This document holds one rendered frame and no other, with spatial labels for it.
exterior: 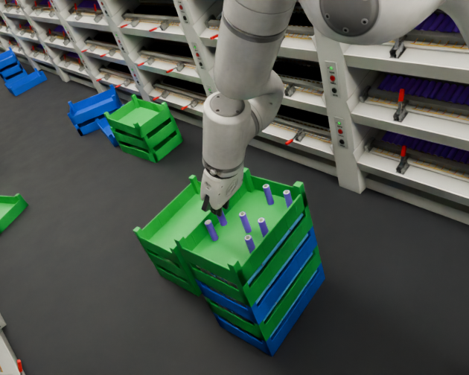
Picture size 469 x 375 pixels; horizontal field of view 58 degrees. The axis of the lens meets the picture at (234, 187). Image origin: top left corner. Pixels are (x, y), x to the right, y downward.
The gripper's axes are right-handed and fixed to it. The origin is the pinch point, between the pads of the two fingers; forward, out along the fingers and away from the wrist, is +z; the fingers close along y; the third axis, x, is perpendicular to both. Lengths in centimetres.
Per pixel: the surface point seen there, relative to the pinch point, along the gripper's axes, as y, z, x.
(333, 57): 61, -4, 4
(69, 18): 92, 78, 186
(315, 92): 67, 17, 9
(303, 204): 19.0, 8.9, -13.7
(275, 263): 2.9, 14.9, -16.4
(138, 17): 83, 41, 113
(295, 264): 10.1, 22.4, -19.9
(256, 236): 5.5, 13.1, -8.6
